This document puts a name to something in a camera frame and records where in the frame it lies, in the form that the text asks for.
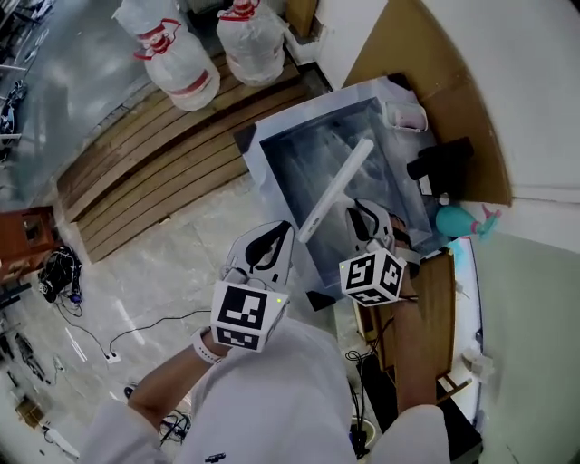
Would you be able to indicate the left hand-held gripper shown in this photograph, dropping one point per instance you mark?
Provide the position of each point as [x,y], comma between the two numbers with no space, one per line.
[247,312]

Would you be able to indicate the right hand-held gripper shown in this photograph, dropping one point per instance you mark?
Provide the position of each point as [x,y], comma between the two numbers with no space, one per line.
[371,276]

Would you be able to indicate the white squeegee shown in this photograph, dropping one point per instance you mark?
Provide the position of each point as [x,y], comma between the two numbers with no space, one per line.
[337,188]

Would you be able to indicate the person's right forearm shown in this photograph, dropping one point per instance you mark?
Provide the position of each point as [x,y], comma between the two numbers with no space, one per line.
[414,344]

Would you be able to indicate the person's left forearm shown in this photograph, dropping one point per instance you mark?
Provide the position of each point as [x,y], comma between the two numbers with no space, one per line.
[172,385]

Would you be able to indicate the person's right hand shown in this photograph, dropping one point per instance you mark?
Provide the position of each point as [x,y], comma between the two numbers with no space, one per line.
[399,229]

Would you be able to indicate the white wristwatch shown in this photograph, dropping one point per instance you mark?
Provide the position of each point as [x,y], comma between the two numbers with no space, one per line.
[204,348]

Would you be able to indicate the person's white shirt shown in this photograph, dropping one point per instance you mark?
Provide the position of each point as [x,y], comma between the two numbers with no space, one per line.
[272,408]

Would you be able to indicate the teal spray bottle pink trigger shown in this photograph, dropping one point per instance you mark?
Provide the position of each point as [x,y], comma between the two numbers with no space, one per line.
[455,221]

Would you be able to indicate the black box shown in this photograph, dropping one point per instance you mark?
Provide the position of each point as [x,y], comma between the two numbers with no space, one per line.
[441,165]

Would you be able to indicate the glass pane with black corners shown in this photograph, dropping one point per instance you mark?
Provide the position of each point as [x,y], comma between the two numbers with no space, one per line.
[317,149]

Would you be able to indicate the white power strip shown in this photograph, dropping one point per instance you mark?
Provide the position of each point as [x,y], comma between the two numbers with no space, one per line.
[113,358]

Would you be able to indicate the white and pink container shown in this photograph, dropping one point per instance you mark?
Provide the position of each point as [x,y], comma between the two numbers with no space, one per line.
[405,115]

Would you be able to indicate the wooden slat pallet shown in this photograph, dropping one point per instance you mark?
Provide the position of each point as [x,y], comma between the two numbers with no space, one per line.
[158,154]

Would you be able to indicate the brown cardboard sheet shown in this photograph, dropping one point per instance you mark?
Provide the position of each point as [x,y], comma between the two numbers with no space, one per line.
[453,90]

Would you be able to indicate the brown wooden cabinet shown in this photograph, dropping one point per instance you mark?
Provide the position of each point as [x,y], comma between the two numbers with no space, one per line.
[25,240]

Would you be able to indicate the plastic-wrapped water jug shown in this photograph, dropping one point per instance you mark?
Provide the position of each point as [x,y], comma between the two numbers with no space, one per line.
[254,45]
[181,68]

